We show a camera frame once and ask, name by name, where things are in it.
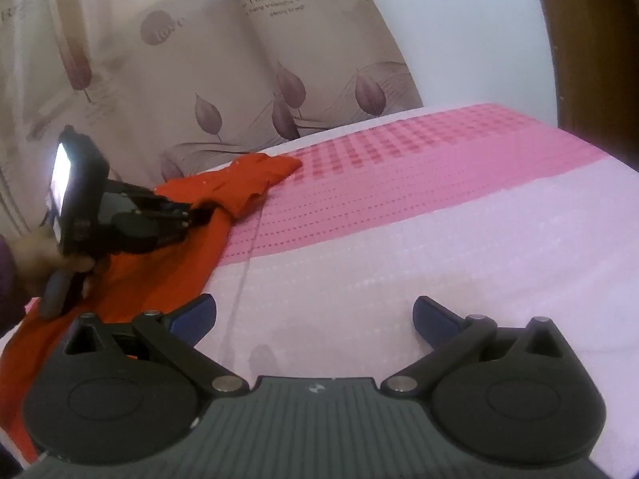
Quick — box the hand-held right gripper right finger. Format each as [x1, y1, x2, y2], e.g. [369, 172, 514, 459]
[380, 296, 570, 400]

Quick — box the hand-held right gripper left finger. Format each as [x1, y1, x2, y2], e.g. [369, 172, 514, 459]
[62, 293, 250, 400]

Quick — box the beige leaf print curtain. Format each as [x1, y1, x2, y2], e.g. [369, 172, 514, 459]
[0, 0, 425, 243]

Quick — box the pink checked bed sheet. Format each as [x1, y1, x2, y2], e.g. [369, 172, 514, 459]
[0, 102, 639, 479]

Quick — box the orange small garment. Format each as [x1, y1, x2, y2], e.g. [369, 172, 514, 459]
[0, 154, 302, 465]

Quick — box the person's left hand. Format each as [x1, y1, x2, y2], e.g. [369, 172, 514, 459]
[10, 228, 97, 300]

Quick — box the brown wooden furniture panel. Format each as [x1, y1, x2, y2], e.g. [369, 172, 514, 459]
[528, 0, 639, 176]

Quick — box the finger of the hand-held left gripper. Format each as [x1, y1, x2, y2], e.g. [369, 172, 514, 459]
[144, 211, 226, 249]
[130, 186, 195, 217]

